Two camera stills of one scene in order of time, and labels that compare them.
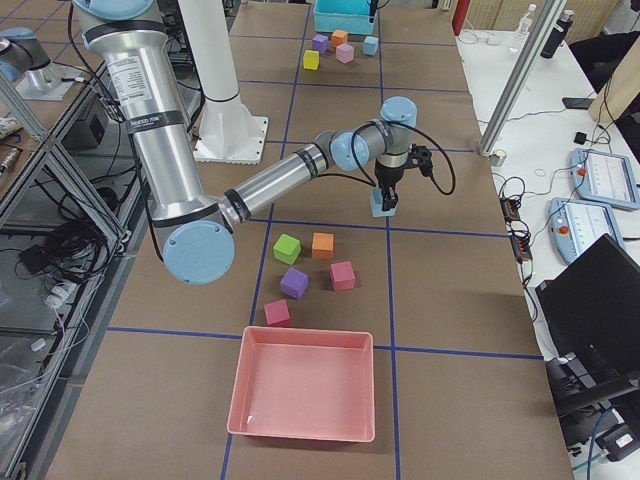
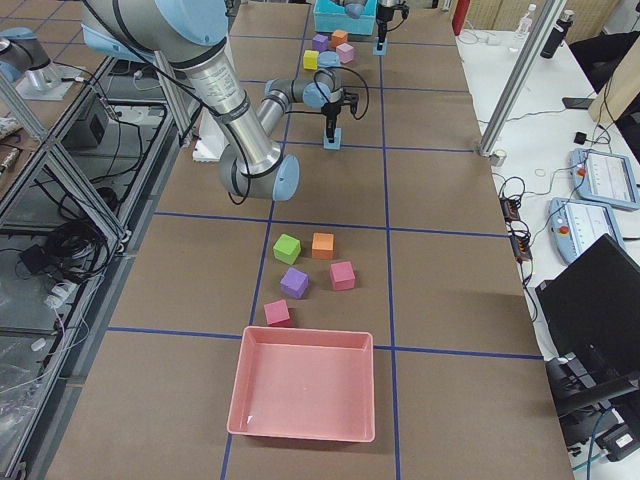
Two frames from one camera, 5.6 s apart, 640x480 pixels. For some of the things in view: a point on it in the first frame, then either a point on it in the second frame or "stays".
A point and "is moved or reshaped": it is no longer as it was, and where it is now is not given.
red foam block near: [342, 275] stays
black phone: [577, 102] stays
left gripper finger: [373, 7] → [381, 28]
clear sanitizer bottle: [525, 22] stays
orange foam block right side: [322, 245] stays
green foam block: [287, 249] stays
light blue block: [376, 205] is moved or reshaped
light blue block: [370, 46] → [378, 52]
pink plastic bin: [304, 383] stays
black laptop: [591, 309] stays
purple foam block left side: [320, 42] stays
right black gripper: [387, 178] → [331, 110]
